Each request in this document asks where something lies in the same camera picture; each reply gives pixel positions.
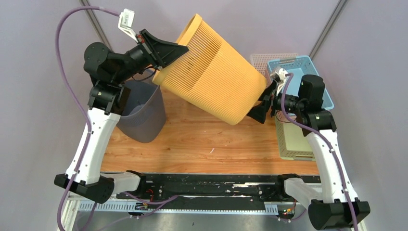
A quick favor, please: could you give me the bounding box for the black metal base rail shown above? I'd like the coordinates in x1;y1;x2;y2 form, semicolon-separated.
117;173;294;212

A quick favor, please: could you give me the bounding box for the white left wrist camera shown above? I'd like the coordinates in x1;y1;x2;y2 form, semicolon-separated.
117;9;138;41

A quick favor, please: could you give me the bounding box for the left aluminium frame post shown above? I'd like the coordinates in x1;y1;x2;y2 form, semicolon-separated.
85;10;113;50

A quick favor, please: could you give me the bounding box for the large white plastic basket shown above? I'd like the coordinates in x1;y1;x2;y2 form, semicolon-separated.
250;53;298;76

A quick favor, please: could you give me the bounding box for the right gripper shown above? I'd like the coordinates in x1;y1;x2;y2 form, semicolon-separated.
243;80;305;124

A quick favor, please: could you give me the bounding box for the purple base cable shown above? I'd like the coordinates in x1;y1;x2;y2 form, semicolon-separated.
73;192;182;231

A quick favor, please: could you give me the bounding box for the grey and yellow laundry bin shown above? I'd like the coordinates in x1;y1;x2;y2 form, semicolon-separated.
116;80;166;143

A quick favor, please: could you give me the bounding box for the aluminium frame post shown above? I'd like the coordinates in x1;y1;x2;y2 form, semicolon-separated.
85;10;113;50
309;0;348;60

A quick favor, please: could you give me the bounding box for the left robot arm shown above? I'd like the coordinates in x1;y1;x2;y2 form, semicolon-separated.
54;29;189;204

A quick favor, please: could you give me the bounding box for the pink plastic basket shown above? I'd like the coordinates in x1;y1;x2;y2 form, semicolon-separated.
274;107;289;123

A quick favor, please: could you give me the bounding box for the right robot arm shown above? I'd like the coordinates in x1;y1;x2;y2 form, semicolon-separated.
254;73;370;230

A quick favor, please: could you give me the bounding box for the right aluminium frame post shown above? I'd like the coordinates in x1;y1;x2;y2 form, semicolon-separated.
309;0;348;60

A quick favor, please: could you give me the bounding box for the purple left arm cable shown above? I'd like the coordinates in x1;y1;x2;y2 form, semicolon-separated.
55;6;122;231

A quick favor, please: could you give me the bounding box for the yellow slatted laundry bin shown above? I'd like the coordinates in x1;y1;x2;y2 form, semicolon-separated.
153;14;267;125

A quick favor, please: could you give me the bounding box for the light blue plastic basket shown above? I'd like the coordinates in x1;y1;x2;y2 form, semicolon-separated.
265;55;319;96

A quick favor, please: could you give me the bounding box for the green plastic basket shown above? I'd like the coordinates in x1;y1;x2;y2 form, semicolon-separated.
275;117;315;161

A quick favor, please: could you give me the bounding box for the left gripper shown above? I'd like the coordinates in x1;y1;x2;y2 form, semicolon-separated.
113;29;188;84

